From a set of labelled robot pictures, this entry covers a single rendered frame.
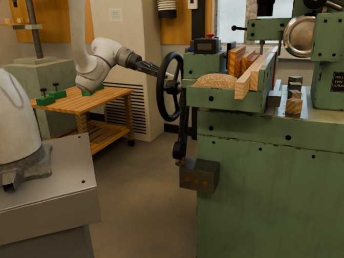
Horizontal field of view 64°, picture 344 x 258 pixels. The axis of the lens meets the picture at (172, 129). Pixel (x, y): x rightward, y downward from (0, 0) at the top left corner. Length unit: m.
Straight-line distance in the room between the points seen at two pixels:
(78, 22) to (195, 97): 0.63
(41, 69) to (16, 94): 2.09
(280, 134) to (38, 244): 0.73
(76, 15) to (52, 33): 2.25
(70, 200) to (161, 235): 0.93
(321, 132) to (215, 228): 0.53
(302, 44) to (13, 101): 0.79
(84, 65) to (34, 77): 1.61
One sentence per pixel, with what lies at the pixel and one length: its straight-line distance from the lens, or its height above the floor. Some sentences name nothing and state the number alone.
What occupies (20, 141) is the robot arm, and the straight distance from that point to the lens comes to 0.78.
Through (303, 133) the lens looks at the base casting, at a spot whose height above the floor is 0.76.
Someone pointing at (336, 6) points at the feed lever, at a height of 1.10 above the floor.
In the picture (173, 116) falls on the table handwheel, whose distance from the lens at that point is 1.17.
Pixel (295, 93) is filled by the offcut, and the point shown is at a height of 0.83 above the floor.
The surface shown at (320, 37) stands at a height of 1.02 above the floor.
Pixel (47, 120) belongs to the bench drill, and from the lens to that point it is 2.94.
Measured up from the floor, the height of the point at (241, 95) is 0.91.
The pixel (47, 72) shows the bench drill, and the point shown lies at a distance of 2.90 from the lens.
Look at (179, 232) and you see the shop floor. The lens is 1.60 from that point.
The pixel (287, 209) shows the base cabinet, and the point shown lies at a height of 0.49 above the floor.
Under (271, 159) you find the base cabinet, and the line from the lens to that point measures 0.93.
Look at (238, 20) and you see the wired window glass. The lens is 2.45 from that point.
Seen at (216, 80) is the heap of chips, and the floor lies 0.92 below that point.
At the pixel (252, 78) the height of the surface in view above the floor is 0.93.
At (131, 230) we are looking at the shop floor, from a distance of 1.64.
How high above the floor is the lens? 1.08
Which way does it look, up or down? 22 degrees down
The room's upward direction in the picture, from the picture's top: 2 degrees counter-clockwise
